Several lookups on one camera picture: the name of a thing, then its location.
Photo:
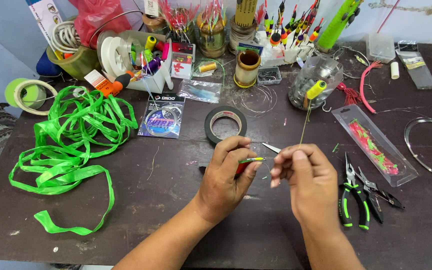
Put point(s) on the green black pliers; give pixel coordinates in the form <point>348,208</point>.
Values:
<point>362,202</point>

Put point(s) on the person's left hand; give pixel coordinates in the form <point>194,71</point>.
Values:
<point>218,187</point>

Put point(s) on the white line spool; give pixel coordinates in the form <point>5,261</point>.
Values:
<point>113,56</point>

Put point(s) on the clear packet of pink lures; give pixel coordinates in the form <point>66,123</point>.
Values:
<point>373,146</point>

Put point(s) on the clear packet with blue lure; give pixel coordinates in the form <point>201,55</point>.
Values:
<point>200,92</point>

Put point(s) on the brown spool with feathered rigs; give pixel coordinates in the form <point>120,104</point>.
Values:
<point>156,23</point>

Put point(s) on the purple thread spool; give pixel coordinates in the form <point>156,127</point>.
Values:
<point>153,64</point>

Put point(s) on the brass spool with feathered rigs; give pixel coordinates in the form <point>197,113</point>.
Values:
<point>211,35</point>

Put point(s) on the green foam cone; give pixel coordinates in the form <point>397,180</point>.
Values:
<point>336,26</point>

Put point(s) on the green bucket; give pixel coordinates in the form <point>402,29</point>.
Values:
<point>75,62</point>

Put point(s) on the gold fishing line spool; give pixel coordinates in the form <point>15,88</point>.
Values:
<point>246,71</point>

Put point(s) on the red tassel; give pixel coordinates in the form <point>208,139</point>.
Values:
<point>350,95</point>

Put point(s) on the white printed card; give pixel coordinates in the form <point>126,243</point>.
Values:
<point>43,17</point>

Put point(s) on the orange white small box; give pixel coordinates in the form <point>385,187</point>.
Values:
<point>96,79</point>

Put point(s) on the bagged yellow thread spool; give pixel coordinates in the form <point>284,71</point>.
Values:
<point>207,66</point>

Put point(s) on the green yellow fishing lure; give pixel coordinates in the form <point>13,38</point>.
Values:
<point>252,159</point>

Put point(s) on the clear jar of sinkers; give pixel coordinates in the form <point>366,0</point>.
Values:
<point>313,71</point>

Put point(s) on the white plastic tube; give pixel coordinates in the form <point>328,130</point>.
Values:
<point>395,70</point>

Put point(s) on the person's right hand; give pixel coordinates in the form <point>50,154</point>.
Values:
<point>313,187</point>

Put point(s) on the green plastic ribbon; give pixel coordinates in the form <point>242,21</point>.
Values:
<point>66,150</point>

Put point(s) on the yellow thread strand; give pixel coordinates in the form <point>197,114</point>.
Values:
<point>306,122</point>

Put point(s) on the black tape roll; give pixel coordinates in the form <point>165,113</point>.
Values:
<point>210,129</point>

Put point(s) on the spool with cardboard sleeve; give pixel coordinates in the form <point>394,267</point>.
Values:
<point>244,18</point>

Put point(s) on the red plastic bag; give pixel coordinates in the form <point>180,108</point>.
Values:
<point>96,20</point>

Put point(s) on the blue round object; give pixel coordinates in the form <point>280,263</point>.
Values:
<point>47,65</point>

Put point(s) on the white foam block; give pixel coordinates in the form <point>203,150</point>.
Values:
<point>276,56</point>

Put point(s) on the blue green label packet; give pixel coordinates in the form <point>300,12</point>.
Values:
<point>249,48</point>

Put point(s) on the boxed yellow thread spool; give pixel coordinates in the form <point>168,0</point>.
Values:
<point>150,43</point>

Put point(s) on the small box of hooks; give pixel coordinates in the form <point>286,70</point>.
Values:
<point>269,75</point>

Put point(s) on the white tape roll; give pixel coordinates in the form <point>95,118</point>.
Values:
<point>18,98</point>

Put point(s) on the white organizer box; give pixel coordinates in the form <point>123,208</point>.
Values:
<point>159,80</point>

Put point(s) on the red card hook packet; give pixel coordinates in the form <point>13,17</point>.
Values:
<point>181,63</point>

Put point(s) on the thin red rod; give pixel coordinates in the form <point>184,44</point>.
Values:
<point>387,15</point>

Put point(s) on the group of colourful fishing floats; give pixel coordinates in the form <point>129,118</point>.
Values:
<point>294,26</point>

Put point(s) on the clear plastic box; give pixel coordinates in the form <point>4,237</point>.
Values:
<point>380,47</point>

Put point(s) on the clear packet with yellow label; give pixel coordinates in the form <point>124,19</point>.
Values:
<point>418,69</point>

